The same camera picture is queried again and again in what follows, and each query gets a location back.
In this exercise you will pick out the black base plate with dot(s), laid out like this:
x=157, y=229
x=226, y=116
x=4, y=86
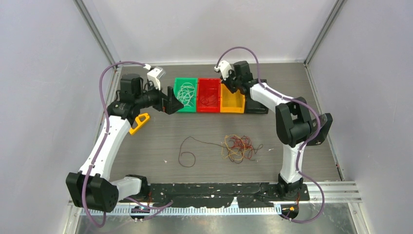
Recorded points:
x=218, y=195

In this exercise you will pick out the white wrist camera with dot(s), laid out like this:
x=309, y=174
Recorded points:
x=223, y=67
x=154, y=75

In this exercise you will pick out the yellow triangular plastic piece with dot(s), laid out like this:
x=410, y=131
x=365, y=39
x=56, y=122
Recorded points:
x=140, y=121

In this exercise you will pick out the yellow plastic bin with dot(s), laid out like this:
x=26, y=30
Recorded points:
x=231, y=102

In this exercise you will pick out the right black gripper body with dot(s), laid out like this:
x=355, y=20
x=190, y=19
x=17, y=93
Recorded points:
x=233, y=82

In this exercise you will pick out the red plastic bin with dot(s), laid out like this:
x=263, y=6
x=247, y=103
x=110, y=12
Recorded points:
x=208, y=95

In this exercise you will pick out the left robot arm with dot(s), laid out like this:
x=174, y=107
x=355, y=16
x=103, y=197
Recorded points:
x=90, y=187

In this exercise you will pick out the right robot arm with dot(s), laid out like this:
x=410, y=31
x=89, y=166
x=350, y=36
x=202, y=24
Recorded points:
x=294, y=125

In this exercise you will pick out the black plastic bin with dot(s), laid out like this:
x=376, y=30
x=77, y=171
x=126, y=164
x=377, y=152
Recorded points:
x=251, y=106

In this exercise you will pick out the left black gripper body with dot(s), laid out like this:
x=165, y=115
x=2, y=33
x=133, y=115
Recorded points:
x=153, y=98

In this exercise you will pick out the black clear-topped device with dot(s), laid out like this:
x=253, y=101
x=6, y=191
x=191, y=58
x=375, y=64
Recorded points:
x=326, y=121

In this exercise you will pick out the slotted cable duct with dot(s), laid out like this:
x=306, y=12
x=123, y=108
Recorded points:
x=231, y=210

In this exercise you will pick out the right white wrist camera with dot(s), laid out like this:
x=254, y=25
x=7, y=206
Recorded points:
x=223, y=67

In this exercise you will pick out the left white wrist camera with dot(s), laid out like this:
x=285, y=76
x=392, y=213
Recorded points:
x=154, y=75

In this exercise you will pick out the green plastic bin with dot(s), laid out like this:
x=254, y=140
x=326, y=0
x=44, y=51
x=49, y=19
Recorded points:
x=185, y=90

